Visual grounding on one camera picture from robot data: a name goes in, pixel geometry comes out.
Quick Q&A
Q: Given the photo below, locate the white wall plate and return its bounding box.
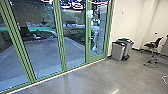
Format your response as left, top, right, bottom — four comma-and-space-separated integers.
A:
121, 8, 127, 15

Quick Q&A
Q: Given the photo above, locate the black swivel chair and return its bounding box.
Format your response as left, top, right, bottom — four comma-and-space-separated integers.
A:
141, 35, 165, 68

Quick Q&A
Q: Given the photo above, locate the black outdoor lounge chair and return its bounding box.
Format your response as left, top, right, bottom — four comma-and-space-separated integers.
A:
19, 26, 42, 43

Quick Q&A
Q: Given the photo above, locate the green framed glass wall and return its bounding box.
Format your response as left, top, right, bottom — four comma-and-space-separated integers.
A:
0, 0, 92, 94

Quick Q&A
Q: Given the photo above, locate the dark lidded trash bin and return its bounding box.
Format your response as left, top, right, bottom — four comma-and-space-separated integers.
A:
118, 37, 135, 60

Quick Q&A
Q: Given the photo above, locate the green framed glass door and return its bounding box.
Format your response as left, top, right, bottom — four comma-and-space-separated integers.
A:
85, 0, 115, 65

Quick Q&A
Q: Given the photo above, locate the grey desk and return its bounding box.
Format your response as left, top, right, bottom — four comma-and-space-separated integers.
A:
161, 34, 168, 57

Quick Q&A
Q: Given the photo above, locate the light grey trash bin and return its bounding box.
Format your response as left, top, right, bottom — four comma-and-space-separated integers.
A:
111, 40, 127, 62

